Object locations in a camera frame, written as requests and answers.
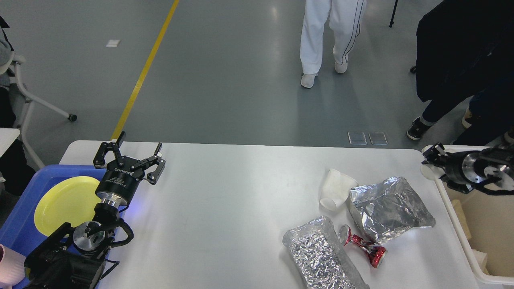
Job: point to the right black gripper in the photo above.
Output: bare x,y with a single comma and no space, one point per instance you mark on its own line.
459,170

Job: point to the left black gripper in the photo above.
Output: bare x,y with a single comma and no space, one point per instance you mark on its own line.
123,174

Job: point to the yellow plastic plate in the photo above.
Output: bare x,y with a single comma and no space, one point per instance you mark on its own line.
72,200

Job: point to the silver foil bag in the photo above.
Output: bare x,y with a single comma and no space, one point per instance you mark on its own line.
320,257
384,211

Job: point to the brown paper bag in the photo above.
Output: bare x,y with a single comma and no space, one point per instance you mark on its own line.
481,257

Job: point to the crushed red soda can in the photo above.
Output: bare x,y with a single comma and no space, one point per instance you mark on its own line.
374,252

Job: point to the white paper cup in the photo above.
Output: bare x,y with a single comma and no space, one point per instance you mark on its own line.
335,190
431,172

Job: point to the pink cup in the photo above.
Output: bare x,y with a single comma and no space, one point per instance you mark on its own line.
11,267

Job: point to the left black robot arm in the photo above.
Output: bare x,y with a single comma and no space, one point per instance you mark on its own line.
75,257

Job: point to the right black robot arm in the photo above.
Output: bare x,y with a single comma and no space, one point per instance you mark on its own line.
489,170

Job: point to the person at right edge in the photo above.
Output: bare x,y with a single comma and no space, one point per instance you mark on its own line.
470,118

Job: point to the beige plastic bin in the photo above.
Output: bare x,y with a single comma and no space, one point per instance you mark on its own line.
490,220

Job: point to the floor socket plate right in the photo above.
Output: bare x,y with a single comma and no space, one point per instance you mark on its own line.
378,138

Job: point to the floor socket plate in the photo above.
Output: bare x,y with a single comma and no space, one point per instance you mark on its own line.
357,138
378,138

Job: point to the floor socket plate left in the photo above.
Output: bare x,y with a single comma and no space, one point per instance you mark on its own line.
357,138

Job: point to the seated person at left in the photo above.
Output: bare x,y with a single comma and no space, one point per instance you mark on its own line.
13,164

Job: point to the white side table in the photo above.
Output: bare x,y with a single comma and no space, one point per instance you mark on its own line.
7,137

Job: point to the person with black sneakers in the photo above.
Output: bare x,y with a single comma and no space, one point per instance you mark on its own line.
465,49

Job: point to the blue plastic tray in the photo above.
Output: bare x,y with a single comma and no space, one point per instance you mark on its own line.
19,232

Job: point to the office chair left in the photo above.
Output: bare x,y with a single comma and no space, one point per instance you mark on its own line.
23,103

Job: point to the silver foil bag front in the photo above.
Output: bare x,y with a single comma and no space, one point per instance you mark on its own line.
320,257

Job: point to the black tripod leg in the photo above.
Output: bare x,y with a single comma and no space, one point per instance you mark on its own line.
393,15

